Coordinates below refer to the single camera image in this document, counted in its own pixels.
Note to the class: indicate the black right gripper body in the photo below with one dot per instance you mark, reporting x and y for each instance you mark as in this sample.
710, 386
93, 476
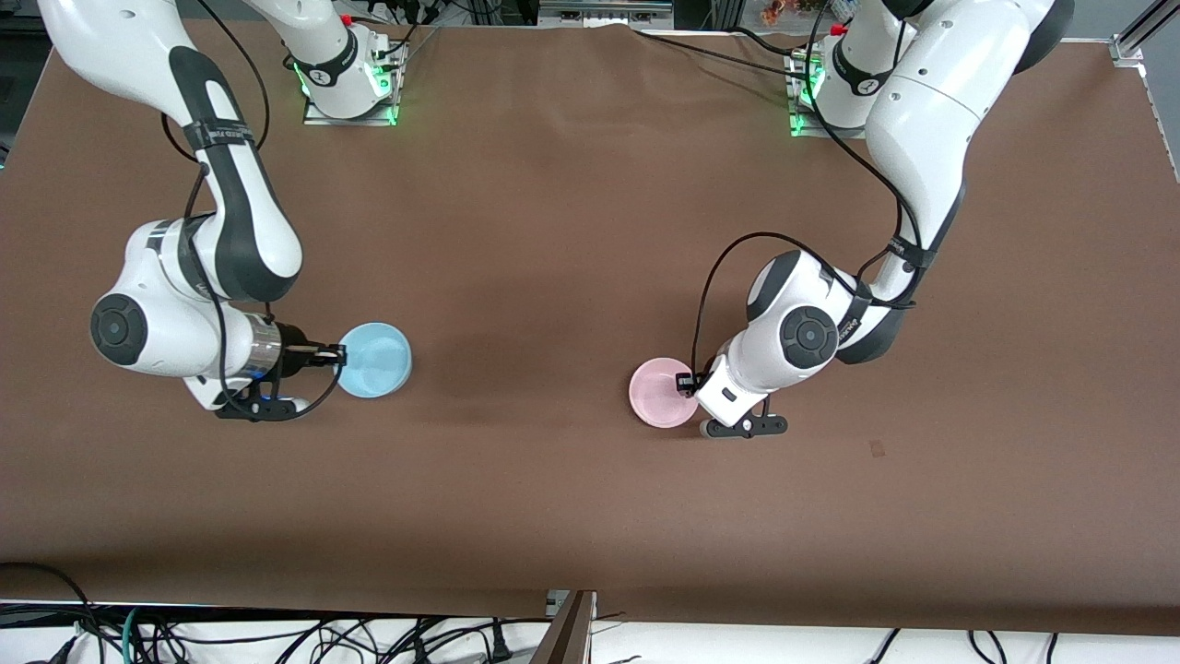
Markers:
296, 355

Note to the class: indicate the pink bowl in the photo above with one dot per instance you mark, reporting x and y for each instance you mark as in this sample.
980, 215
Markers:
659, 392

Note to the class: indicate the light blue bowl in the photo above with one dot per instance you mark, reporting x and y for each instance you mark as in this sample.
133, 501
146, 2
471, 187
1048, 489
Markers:
378, 360

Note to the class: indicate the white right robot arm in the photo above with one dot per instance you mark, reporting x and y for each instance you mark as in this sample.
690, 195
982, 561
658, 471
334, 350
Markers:
240, 212

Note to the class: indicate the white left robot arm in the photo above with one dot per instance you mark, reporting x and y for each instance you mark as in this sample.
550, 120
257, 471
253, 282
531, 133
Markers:
922, 120

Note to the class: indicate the brown table cover sheet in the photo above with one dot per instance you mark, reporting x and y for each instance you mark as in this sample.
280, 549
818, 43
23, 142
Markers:
553, 231

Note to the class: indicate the small colourful toy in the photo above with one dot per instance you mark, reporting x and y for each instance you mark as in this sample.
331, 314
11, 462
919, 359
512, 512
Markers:
779, 11

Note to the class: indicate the aluminium corner profile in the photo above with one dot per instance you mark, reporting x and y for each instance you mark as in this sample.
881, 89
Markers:
1138, 37

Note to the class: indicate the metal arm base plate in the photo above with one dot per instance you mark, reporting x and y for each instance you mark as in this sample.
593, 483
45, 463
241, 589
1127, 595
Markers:
318, 118
800, 129

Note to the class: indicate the brown wooden post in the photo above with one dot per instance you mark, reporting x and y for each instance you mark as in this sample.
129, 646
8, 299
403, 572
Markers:
567, 636

